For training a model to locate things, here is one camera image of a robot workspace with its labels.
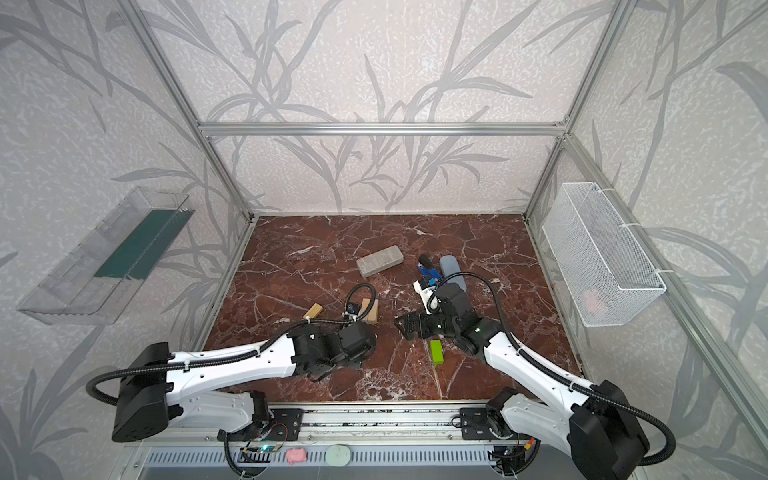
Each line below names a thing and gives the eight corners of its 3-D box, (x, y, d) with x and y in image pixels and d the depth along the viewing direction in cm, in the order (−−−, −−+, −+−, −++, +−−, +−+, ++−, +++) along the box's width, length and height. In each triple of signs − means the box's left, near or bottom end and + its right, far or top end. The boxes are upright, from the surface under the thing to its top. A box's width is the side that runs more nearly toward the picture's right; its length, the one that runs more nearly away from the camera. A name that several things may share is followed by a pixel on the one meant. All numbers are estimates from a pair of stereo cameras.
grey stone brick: (363, 278, 104) (362, 273, 101) (356, 265, 107) (355, 259, 105) (404, 261, 108) (404, 256, 106) (396, 249, 112) (396, 243, 110)
